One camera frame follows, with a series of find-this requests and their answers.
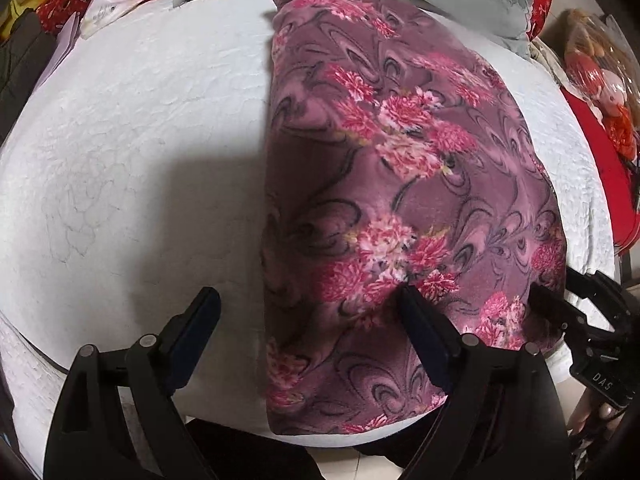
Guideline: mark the lavender paper sheet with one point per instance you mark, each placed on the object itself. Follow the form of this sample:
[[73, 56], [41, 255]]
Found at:
[[62, 45]]

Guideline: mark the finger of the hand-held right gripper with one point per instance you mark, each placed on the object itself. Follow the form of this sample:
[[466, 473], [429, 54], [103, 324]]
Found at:
[[612, 295], [555, 307]]

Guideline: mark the person's right hand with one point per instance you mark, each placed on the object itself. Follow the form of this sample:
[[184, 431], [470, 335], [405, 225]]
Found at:
[[582, 412]]

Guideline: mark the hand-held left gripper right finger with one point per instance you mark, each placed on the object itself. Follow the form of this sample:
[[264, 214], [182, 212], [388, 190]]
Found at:
[[425, 345]]

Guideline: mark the red bag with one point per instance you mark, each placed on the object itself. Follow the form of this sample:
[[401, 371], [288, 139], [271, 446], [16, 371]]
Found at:
[[600, 160]]

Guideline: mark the white quilted bedspread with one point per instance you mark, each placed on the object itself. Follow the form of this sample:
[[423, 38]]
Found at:
[[150, 160]]

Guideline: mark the dark green garment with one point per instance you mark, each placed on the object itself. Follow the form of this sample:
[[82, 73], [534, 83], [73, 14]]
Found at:
[[25, 55]]

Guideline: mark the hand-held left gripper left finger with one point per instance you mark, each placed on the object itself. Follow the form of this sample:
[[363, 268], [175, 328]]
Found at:
[[200, 330]]

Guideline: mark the yellow cloth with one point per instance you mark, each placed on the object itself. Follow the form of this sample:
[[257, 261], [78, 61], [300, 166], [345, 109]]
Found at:
[[22, 12]]

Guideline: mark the purple floral fleece cloth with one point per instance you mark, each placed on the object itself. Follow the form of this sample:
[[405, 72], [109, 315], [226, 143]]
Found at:
[[400, 185]]

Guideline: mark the doll in clear packaging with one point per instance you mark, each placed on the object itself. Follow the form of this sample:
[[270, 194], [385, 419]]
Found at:
[[595, 75]]

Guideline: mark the white paper sheet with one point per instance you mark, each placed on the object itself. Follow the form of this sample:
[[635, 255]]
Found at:
[[105, 12]]

